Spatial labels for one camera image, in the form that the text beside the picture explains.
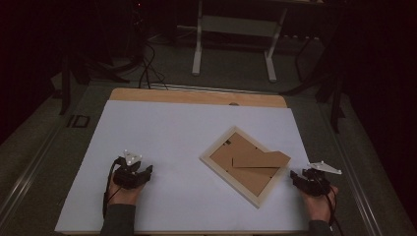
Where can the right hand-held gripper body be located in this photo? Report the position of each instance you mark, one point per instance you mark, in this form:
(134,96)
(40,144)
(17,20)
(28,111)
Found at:
(314,183)

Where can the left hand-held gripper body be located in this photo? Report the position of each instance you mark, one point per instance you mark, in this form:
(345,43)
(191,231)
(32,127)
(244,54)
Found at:
(128,178)

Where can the wooden picture frame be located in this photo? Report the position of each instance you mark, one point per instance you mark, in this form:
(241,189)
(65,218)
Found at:
(244,165)

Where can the person's left hand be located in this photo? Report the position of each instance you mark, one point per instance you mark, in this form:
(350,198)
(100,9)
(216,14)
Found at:
(124,196)

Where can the person's right hand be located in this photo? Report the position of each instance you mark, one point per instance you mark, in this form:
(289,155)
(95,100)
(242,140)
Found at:
(317,206)

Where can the large white paper sheet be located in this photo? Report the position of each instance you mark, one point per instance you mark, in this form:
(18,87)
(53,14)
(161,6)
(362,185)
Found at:
(170,131)

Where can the black metal stand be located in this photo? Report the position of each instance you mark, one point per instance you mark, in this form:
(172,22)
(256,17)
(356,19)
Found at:
(65,85)
(334,98)

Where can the metal floor rail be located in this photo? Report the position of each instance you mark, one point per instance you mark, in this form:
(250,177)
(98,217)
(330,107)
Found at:
(23,180)
(357,183)

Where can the black floor bracket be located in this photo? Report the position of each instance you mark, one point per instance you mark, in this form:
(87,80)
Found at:
(78,121)

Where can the white metal table frame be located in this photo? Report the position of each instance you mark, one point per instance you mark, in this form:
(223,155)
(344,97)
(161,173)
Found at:
(236,26)

